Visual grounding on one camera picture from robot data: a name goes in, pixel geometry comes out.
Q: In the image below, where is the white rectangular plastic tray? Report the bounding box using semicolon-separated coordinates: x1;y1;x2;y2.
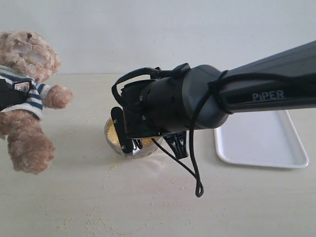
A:
214;111;309;169

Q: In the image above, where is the steel bowl of yellow grain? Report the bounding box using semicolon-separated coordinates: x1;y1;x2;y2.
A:
104;117;158;158

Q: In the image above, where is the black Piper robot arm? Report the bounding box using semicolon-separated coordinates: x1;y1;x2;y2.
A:
111;42;316;159

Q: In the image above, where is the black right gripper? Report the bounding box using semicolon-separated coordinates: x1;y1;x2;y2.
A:
111;80;188;159

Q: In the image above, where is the beige teddy bear striped sweater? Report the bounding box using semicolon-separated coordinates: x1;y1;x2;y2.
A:
0;30;73;175

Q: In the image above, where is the black cable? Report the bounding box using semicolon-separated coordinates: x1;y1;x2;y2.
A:
111;64;316;198

